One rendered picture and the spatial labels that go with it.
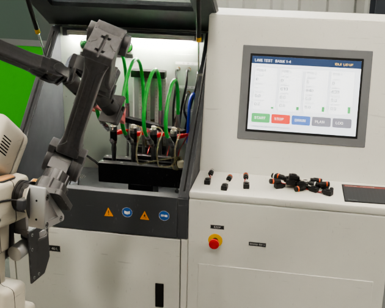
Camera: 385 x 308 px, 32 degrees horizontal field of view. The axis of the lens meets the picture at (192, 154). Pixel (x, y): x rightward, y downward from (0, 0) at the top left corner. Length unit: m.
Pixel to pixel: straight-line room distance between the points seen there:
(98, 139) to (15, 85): 2.47
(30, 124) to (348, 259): 1.29
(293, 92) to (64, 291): 1.15
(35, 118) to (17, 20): 2.62
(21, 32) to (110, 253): 3.00
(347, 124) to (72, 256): 1.13
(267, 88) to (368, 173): 0.48
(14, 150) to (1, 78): 3.58
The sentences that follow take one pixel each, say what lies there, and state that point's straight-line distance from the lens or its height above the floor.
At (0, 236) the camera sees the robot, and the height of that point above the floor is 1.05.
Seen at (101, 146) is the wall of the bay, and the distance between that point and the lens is 2.97.
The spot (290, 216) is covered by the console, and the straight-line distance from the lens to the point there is 2.34.
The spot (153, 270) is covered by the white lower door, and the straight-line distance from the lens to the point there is 2.51.
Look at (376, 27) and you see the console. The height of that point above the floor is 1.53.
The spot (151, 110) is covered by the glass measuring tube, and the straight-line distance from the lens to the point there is 2.82.
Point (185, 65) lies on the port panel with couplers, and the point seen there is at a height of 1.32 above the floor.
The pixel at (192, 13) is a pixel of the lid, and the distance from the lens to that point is 2.61.
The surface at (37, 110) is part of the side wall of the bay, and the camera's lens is 2.71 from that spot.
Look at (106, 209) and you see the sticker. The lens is 2.45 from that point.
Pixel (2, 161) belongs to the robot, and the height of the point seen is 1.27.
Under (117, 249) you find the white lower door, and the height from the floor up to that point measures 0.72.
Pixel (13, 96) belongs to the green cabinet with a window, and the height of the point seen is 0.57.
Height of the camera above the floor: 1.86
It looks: 19 degrees down
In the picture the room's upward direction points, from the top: 1 degrees clockwise
